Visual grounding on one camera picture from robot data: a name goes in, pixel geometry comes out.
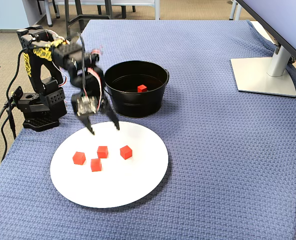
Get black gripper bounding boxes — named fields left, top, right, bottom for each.
left=71, top=91, right=121, bottom=136

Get white round plate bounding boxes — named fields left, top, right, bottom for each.
left=50, top=121, right=169, bottom=209

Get black metal bucket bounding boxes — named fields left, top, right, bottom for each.
left=103, top=60, right=170, bottom=119

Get black chair legs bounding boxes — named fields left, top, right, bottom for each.
left=97, top=4, right=136, bottom=20
left=36, top=0, right=61, bottom=20

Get blue woven tablecloth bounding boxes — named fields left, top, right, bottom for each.
left=0, top=19, right=296, bottom=240

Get computer monitor with silver stand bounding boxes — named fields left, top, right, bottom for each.
left=230, top=0, right=296, bottom=98

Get pale grey table legs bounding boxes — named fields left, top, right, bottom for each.
left=228, top=0, right=241, bottom=21

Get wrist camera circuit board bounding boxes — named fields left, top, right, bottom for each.
left=77, top=96, right=100, bottom=117

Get red white servo wire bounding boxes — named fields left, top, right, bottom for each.
left=90, top=48, right=106, bottom=101
left=53, top=62, right=69, bottom=88

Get thin black camera cable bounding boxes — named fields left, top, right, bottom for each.
left=6, top=31, right=87, bottom=106

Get dark grey metal frame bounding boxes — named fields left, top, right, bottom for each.
left=64, top=0, right=113, bottom=43

